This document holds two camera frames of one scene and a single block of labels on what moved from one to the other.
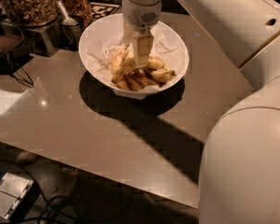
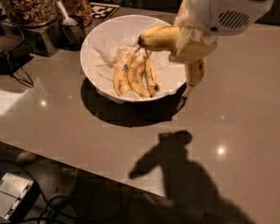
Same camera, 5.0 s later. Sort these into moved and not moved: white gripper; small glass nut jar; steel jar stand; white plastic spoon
Moved: white gripper
Not moved: white plastic spoon; steel jar stand; small glass nut jar
